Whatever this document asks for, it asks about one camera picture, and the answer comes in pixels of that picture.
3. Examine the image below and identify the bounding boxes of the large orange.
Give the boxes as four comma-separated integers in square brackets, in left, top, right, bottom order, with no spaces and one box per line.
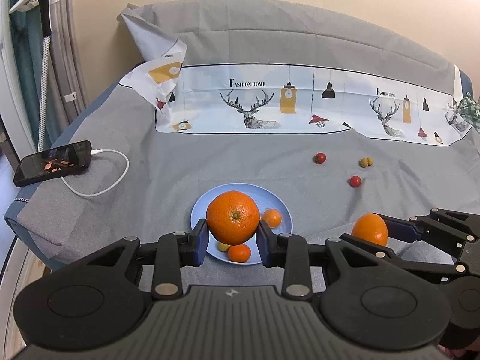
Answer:
[206,191,260,245]

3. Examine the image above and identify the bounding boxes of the white charging cable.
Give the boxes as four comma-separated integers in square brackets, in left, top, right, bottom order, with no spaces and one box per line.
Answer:
[59,148,131,199]

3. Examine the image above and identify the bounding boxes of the orange back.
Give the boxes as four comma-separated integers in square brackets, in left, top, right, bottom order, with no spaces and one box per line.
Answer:
[351,213,389,246]

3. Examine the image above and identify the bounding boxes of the red tomato lower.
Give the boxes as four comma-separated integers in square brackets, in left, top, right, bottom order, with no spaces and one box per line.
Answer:
[349,175,362,188]

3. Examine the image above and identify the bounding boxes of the deer print pillowcase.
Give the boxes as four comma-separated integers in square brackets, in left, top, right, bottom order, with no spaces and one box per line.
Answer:
[120,0,479,146]

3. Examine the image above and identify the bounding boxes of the yellow-green round fruit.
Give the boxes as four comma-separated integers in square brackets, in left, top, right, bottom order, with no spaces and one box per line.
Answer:
[217,242,230,252]

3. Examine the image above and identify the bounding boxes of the garment steamer pole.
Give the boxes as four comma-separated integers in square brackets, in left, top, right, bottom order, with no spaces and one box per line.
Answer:
[37,0,51,151]

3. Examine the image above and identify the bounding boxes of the blue plate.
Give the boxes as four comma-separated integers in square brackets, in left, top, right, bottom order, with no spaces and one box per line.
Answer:
[190,183,293,266]

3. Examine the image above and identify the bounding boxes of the red tomato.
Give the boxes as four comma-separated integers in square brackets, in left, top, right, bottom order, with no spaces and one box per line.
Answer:
[349,175,362,188]
[313,152,327,164]

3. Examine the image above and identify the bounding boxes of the grey bed sheet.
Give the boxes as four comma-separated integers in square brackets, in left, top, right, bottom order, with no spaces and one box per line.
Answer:
[3,0,480,293]

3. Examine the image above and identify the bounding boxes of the black smartphone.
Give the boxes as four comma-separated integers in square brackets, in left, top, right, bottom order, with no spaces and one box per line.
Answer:
[13,141,92,188]

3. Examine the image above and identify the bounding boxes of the red tomato upper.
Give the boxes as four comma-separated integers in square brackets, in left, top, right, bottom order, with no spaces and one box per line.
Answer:
[313,152,327,164]

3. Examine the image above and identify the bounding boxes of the hanging green clothes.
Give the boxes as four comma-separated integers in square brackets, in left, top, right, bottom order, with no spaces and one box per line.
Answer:
[10,0,62,148]

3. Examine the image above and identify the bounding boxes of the grey curtain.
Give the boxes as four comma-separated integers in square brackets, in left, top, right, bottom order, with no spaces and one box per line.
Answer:
[49,0,88,128]

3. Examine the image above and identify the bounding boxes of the yellow-green fruit back left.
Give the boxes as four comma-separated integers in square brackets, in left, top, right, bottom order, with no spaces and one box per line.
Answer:
[359,158,369,167]

